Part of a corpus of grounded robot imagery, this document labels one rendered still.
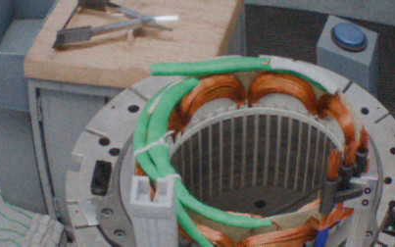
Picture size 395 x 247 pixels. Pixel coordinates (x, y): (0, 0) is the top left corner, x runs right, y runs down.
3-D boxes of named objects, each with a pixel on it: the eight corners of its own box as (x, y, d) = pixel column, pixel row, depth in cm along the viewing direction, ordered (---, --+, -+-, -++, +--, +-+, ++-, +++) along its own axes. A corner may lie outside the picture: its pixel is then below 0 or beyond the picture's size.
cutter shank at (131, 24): (90, 37, 109) (90, 32, 108) (90, 32, 109) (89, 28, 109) (150, 25, 110) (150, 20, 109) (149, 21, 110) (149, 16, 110)
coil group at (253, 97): (245, 117, 97) (245, 76, 94) (248, 102, 98) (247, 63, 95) (315, 123, 96) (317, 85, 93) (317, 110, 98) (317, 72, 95)
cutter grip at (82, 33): (56, 45, 109) (56, 33, 108) (57, 41, 110) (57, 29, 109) (90, 40, 109) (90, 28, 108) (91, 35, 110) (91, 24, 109)
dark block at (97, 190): (112, 169, 94) (111, 157, 93) (106, 197, 92) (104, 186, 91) (96, 166, 94) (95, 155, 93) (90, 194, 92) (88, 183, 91)
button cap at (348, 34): (361, 52, 115) (361, 45, 114) (330, 41, 116) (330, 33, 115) (366, 34, 117) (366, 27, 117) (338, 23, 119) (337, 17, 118)
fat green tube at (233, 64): (147, 88, 94) (146, 69, 93) (156, 56, 97) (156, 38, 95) (329, 105, 92) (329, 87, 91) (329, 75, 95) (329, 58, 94)
